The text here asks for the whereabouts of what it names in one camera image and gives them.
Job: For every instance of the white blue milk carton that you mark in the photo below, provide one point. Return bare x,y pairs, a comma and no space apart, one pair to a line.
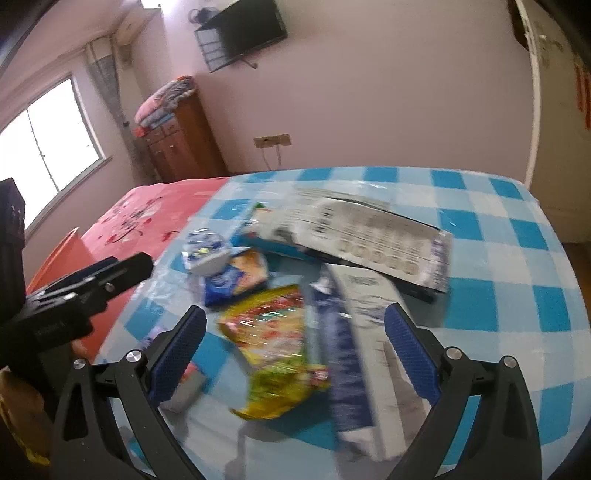
360,350

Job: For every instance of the white door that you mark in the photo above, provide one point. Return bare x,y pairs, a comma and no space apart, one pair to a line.
558,138

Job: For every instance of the purple bear tissue pack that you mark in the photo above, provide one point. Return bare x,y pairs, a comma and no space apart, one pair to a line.
187,385

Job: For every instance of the yellow green noodle packet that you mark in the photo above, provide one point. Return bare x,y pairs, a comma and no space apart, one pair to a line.
272,341

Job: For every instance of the blue orange tissue pack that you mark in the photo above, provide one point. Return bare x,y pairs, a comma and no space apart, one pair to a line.
231,281

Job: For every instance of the folded blankets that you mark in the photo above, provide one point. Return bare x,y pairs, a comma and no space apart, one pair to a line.
161,104

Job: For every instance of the wall socket strip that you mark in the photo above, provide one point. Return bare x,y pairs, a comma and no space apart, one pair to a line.
272,141

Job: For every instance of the white yoghurt cup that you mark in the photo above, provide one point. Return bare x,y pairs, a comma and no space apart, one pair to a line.
205,251

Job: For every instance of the orange plastic bucket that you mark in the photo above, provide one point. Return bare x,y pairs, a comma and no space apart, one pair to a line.
69,249

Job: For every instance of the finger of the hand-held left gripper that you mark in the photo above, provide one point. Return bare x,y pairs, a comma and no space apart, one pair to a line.
120,274

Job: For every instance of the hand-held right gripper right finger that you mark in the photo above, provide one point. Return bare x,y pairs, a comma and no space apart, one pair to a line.
411,355

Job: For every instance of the white air conditioner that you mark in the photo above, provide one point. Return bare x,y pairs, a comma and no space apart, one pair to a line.
131,27

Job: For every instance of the pink printed bedspread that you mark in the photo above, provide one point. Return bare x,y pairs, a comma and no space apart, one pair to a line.
138,207

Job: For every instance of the brown wooden cabinet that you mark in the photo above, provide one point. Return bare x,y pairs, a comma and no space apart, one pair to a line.
184,143

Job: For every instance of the window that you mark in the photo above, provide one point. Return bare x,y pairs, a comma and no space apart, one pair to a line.
55,138

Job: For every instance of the white printed carton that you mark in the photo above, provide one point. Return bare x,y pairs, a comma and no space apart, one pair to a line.
369,235

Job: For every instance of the grey curtain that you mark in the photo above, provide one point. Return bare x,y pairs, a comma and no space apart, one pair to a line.
106,78

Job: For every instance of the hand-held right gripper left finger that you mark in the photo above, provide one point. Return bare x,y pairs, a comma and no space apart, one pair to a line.
180,355

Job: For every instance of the blue white packet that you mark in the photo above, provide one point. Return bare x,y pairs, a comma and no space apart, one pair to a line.
272,226

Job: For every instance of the red hanging knot decoration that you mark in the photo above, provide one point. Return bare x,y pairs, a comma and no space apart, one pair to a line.
584,92

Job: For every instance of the blue chequered plastic tablecloth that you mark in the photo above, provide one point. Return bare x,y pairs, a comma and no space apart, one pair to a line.
485,258

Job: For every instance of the purple wall ornament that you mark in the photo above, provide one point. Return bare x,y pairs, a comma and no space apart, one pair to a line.
198,16

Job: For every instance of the black wall television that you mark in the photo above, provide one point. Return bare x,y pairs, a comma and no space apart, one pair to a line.
249,27

